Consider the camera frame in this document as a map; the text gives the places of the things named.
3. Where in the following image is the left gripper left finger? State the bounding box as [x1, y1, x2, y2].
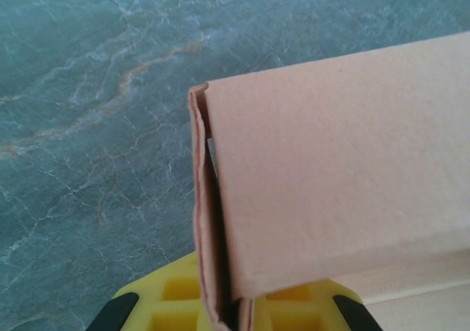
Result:
[84, 252, 212, 331]

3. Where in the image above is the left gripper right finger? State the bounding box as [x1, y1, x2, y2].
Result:
[255, 277, 377, 331]

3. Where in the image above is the pink paper box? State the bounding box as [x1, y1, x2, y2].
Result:
[187, 32, 470, 331]

